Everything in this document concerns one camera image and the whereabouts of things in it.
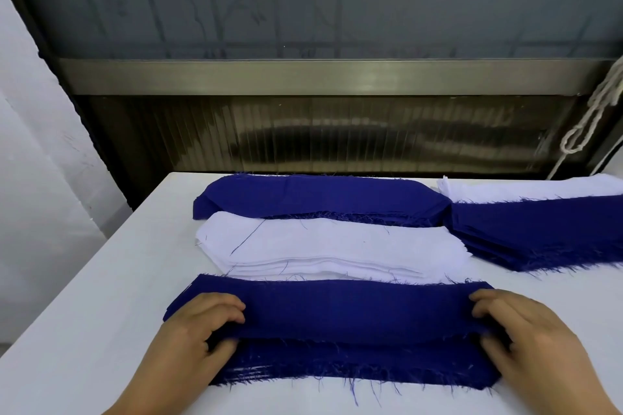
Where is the person's right hand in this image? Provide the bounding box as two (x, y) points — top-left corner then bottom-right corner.
(469, 289), (603, 402)

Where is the person's left hand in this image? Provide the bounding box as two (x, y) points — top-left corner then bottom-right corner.
(146, 292), (247, 384)

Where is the blue frayed fabric piece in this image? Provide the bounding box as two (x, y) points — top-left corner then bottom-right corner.
(163, 273), (511, 392)

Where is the person's right forearm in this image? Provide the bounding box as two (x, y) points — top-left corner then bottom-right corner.
(547, 373), (623, 415)

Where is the person's left forearm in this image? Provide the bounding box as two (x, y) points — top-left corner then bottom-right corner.
(104, 356), (205, 415)

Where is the stack of blue fabric pieces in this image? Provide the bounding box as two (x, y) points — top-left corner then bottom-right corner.
(444, 195), (623, 273)
(192, 173), (454, 229)

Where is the stack of white fabric pieces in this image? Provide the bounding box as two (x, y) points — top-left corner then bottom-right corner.
(195, 211), (476, 284)
(436, 173), (623, 205)

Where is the ribbed glass window panel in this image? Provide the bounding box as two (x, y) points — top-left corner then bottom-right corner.
(73, 95), (592, 176)

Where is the white twisted rope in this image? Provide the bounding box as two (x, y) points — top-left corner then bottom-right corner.
(545, 54), (623, 181)

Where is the metal window rail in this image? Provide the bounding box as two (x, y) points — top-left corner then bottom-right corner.
(55, 58), (620, 98)

